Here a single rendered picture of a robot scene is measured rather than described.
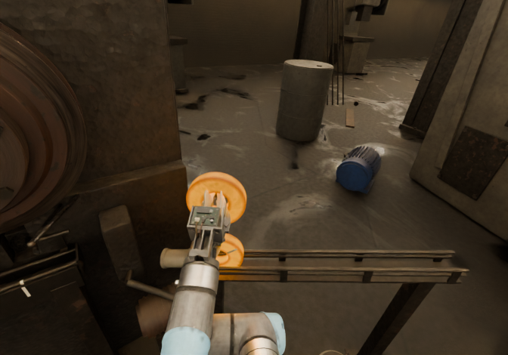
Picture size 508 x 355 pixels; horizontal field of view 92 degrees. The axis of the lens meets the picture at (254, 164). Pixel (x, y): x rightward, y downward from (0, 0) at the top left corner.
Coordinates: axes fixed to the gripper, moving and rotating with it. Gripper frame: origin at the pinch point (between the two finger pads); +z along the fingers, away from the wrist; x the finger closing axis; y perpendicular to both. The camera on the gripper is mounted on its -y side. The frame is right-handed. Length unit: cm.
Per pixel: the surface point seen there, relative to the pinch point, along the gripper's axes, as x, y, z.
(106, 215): 33.3, -12.8, -1.1
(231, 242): -4.3, -14.7, -5.8
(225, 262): -2.6, -23.1, -8.5
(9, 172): 33.9, 17.7, -11.3
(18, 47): 33.1, 33.2, 3.9
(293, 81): -48, -81, 223
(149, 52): 21.4, 23.3, 28.9
